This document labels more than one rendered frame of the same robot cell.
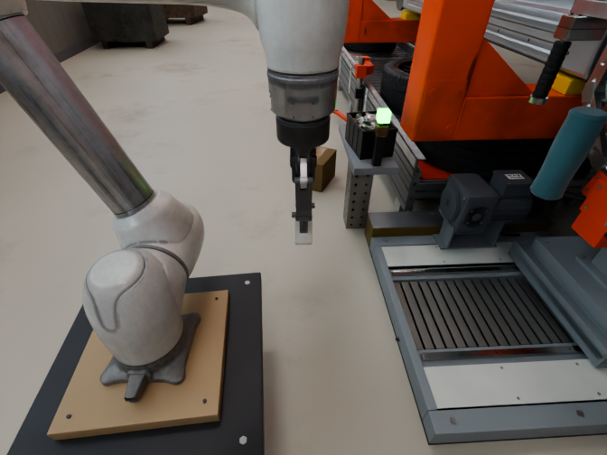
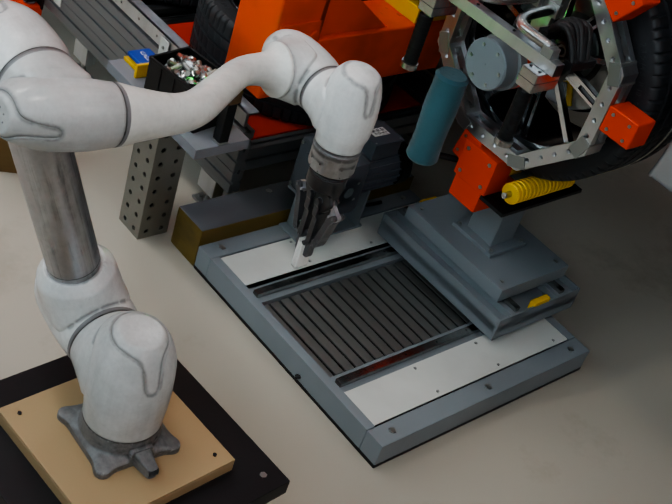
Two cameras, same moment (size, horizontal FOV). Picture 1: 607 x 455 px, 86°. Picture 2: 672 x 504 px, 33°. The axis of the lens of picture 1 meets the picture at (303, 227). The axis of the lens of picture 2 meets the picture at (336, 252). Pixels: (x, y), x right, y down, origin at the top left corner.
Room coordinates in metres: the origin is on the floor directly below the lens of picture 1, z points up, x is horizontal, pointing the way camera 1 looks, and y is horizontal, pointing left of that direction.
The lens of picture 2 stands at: (-0.77, 1.27, 2.00)
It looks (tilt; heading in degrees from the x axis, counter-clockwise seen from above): 36 degrees down; 312
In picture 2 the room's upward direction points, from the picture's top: 19 degrees clockwise
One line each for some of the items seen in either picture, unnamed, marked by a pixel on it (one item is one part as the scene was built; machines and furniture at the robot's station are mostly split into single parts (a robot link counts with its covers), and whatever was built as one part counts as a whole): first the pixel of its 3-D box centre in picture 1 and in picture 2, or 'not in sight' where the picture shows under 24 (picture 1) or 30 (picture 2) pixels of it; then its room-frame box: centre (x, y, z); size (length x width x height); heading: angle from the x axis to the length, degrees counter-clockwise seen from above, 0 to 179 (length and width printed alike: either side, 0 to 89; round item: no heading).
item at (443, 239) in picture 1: (494, 214); (358, 182); (1.06, -0.77, 0.26); 0.42 x 0.18 x 0.35; 93
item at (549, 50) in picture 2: not in sight; (557, 16); (0.65, -0.76, 1.03); 0.19 x 0.18 x 0.11; 93
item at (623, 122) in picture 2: not in sight; (627, 125); (0.44, -0.90, 0.85); 0.09 x 0.08 x 0.07; 3
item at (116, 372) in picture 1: (149, 348); (125, 429); (0.41, 0.35, 0.36); 0.22 x 0.18 x 0.06; 1
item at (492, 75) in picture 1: (526, 86); (373, 11); (1.26, -0.82, 0.69); 0.52 x 0.17 x 0.35; 93
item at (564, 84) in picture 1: (573, 81); (417, 2); (1.27, -0.99, 0.71); 0.14 x 0.14 x 0.05; 3
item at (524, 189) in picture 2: not in sight; (539, 185); (0.64, -0.99, 0.51); 0.29 x 0.06 x 0.06; 93
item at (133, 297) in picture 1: (135, 299); (129, 368); (0.44, 0.35, 0.50); 0.18 x 0.16 x 0.22; 178
